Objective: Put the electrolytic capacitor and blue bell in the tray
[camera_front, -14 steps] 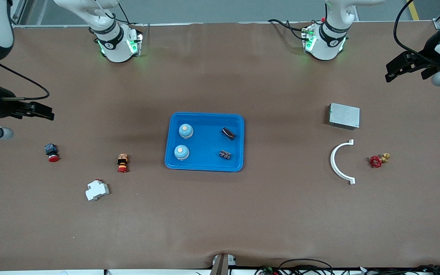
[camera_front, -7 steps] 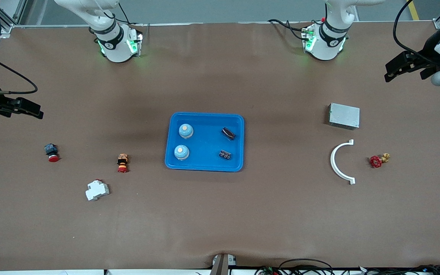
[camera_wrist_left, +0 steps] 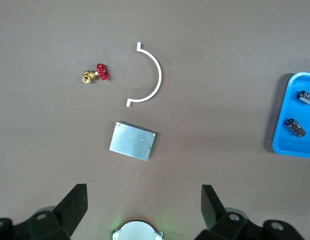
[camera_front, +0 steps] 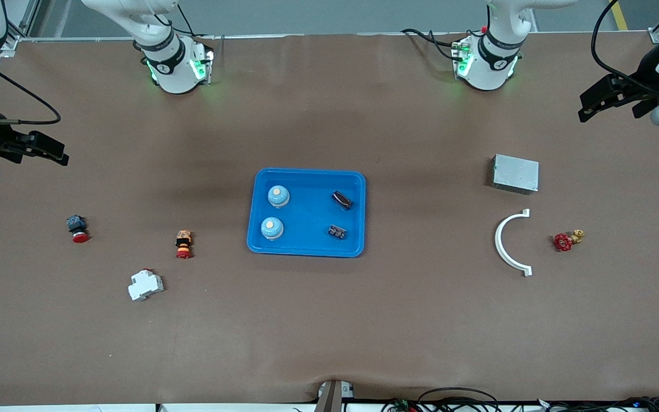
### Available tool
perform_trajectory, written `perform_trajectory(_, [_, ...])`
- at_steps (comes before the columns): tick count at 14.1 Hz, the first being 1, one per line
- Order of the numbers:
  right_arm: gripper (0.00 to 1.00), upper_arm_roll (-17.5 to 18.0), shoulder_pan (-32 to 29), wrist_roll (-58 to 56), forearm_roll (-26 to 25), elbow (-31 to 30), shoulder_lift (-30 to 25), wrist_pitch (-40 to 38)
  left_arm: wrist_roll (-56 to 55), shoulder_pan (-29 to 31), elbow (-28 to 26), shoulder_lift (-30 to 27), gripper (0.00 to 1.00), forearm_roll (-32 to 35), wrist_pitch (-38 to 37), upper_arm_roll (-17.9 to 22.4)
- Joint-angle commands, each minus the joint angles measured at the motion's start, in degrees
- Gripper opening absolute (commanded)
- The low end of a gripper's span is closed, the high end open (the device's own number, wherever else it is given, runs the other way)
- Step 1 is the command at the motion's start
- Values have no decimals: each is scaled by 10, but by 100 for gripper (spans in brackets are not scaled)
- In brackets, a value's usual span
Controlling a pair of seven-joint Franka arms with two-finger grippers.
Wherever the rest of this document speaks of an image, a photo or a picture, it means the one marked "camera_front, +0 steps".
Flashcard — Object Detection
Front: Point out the brass valve red handwheel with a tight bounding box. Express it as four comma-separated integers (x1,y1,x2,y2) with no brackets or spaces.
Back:
554,229,585,252

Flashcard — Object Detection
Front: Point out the silver metal box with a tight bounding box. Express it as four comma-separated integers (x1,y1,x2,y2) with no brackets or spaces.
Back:
485,154,539,195

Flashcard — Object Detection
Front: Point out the white circuit breaker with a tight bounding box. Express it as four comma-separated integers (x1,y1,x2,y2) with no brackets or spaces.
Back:
128,268,165,302

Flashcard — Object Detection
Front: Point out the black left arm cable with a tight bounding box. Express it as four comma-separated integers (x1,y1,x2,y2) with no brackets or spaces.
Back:
591,0,659,95

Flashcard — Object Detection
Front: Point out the blue plastic tray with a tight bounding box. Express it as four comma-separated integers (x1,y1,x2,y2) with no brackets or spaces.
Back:
247,168,367,258

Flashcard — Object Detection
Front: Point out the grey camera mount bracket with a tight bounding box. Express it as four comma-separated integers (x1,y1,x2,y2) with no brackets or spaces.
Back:
315,379,356,412

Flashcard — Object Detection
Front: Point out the white curved plastic bracket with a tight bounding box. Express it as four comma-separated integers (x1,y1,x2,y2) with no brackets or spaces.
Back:
495,209,533,277

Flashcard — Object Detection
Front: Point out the black red emergency stop button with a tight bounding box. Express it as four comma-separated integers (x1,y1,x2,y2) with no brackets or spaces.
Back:
66,215,90,244

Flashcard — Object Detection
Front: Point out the black arm base cable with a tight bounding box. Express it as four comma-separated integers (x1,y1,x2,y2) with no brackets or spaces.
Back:
401,29,459,61

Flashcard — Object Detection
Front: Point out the black cable bundle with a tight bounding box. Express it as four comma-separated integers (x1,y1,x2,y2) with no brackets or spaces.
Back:
381,387,659,412

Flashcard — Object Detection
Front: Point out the blue bell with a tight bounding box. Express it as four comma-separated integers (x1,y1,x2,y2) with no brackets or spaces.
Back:
261,217,284,241
267,185,291,208

